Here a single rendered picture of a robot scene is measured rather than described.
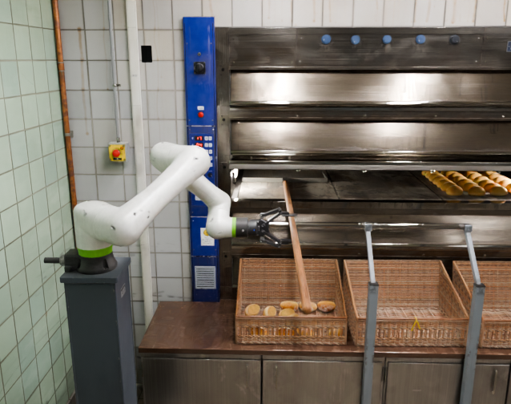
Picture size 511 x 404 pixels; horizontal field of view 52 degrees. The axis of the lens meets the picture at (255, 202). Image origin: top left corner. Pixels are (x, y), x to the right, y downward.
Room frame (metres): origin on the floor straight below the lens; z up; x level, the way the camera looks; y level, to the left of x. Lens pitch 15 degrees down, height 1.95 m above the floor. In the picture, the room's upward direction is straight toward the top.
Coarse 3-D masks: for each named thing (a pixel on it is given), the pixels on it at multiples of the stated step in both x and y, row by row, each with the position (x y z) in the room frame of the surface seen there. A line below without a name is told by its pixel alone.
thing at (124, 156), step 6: (108, 144) 2.79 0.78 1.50; (114, 144) 2.79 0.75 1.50; (120, 144) 2.79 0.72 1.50; (126, 144) 2.79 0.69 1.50; (108, 150) 2.79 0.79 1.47; (120, 150) 2.79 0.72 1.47; (126, 150) 2.79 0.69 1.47; (114, 156) 2.79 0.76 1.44; (120, 156) 2.79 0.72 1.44; (126, 156) 2.79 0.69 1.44
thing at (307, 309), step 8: (288, 192) 2.91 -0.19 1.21; (288, 200) 2.74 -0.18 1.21; (288, 208) 2.59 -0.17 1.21; (288, 216) 2.47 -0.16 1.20; (296, 232) 2.22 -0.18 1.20; (296, 240) 2.11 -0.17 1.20; (296, 248) 2.01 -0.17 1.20; (296, 256) 1.93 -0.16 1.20; (296, 264) 1.86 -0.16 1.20; (296, 272) 1.80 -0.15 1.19; (304, 272) 1.79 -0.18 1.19; (304, 280) 1.71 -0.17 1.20; (304, 288) 1.64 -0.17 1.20; (304, 296) 1.58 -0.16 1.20; (304, 304) 1.52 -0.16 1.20; (304, 312) 1.50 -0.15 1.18
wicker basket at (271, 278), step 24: (240, 264) 2.75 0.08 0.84; (264, 264) 2.79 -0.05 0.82; (288, 264) 2.79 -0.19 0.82; (312, 264) 2.79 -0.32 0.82; (336, 264) 2.75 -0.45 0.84; (240, 288) 2.67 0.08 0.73; (264, 288) 2.76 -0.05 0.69; (288, 288) 2.75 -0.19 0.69; (312, 288) 2.75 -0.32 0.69; (336, 288) 2.68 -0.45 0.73; (240, 312) 2.65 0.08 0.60; (312, 312) 2.66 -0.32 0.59; (336, 312) 2.63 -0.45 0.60; (240, 336) 2.34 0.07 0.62; (264, 336) 2.34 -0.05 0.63; (288, 336) 2.33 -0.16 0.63; (312, 336) 2.33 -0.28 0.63; (336, 336) 2.33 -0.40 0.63
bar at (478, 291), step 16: (272, 224) 2.46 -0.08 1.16; (288, 224) 2.46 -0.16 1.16; (304, 224) 2.45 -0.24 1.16; (320, 224) 2.45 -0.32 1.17; (336, 224) 2.45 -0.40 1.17; (352, 224) 2.45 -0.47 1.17; (368, 224) 2.44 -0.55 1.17; (384, 224) 2.44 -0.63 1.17; (400, 224) 2.44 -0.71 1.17; (416, 224) 2.44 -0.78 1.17; (432, 224) 2.44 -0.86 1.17; (448, 224) 2.43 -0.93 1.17; (464, 224) 2.43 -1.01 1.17; (368, 240) 2.40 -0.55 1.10; (368, 256) 2.34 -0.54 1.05; (368, 288) 2.24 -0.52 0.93; (480, 288) 2.20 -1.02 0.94; (368, 304) 2.22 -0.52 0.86; (480, 304) 2.20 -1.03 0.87; (368, 320) 2.22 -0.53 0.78; (480, 320) 2.20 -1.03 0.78; (368, 336) 2.22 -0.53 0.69; (368, 352) 2.22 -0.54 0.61; (368, 368) 2.22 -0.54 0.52; (464, 368) 2.23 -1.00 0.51; (368, 384) 2.22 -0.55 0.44; (464, 384) 2.21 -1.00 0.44; (368, 400) 2.22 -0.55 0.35; (464, 400) 2.20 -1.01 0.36
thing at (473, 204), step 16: (352, 208) 2.82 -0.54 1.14; (368, 208) 2.82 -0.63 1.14; (384, 208) 2.81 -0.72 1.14; (400, 208) 2.81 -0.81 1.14; (416, 208) 2.81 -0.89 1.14; (432, 208) 2.80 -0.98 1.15; (448, 208) 2.80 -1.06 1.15; (464, 208) 2.80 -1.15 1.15; (480, 208) 2.79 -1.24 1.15; (496, 208) 2.79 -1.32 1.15
